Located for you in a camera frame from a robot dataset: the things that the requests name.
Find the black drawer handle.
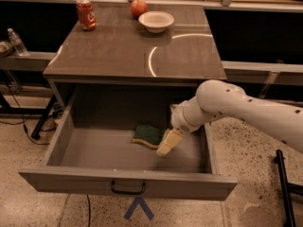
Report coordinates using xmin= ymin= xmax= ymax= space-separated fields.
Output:
xmin=111 ymin=181 xmax=146 ymax=196

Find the orange soda can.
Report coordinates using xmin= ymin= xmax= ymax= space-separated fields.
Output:
xmin=76 ymin=0 xmax=97 ymax=31

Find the blue tape arrow marker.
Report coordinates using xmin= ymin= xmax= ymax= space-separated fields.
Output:
xmin=123 ymin=197 xmax=155 ymax=221

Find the black bench leg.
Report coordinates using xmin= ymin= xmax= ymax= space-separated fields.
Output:
xmin=31 ymin=96 xmax=56 ymax=140

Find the red apple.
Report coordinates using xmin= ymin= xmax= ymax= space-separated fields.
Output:
xmin=131 ymin=0 xmax=148 ymax=19

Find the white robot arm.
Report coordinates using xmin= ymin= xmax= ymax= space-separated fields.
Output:
xmin=157 ymin=80 xmax=303 ymax=156

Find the black metal stand leg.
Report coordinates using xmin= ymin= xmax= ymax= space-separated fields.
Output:
xmin=275 ymin=149 xmax=303 ymax=227

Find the open grey top drawer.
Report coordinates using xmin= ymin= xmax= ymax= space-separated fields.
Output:
xmin=19 ymin=92 xmax=238 ymax=201

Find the grey side bench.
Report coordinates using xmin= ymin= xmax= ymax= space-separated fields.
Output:
xmin=0 ymin=52 xmax=55 ymax=72

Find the white bowl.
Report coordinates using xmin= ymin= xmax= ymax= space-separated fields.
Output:
xmin=138 ymin=11 xmax=174 ymax=33

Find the green and yellow sponge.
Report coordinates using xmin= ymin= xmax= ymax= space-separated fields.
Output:
xmin=132 ymin=125 xmax=165 ymax=149

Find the black floor cable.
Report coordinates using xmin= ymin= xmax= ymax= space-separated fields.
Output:
xmin=0 ymin=79 xmax=58 ymax=147

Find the clear plastic water bottle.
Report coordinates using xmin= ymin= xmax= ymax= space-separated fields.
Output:
xmin=8 ymin=28 xmax=28 ymax=56

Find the grey cabinet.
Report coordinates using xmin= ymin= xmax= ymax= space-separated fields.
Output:
xmin=45 ymin=4 xmax=226 ymax=127

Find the bowl on side bench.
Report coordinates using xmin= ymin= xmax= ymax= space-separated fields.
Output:
xmin=0 ymin=41 xmax=13 ymax=58

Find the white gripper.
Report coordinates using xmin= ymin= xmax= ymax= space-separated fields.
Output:
xmin=156 ymin=102 xmax=202 ymax=156

